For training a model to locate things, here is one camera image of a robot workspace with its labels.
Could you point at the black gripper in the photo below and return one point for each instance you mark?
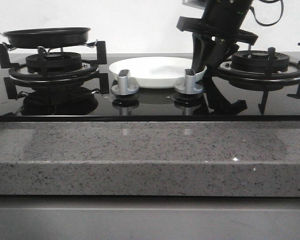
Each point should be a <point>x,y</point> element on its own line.
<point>223,19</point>

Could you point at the white ceramic plate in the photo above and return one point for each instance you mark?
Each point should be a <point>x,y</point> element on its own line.
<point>153,72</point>

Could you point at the black frying pan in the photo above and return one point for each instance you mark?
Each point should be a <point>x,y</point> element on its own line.
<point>48,37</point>

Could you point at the silver right stove knob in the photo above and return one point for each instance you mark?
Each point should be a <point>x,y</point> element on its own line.
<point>189,86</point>

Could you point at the silver stove knob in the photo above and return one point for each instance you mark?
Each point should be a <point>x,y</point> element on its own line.
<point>189,86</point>
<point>125,84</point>

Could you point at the black right gas burner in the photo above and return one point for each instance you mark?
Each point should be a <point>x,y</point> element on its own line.
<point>256,61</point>

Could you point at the black gas burner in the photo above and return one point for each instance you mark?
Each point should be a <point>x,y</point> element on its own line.
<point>256,61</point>
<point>55,62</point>

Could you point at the black right pan support grate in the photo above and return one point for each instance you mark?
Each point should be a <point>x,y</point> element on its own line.
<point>264,82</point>

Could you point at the black pan support grate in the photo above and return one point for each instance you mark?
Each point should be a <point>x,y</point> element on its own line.
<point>264,82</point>
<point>48,82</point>

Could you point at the black glass gas hob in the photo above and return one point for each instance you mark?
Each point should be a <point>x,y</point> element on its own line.
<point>92,101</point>

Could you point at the silver left stove knob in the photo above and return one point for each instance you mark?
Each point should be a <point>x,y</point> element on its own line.
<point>125,84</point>

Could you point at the black left pan support grate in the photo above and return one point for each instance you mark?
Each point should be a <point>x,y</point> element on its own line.
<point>48,82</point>

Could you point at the grey speckled stone countertop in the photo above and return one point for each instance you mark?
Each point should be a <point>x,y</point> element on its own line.
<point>228,159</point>

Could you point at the black left gas burner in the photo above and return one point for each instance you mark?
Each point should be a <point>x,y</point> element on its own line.
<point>55,62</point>

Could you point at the grey cabinet front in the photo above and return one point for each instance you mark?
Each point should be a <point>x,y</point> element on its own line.
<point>148,218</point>

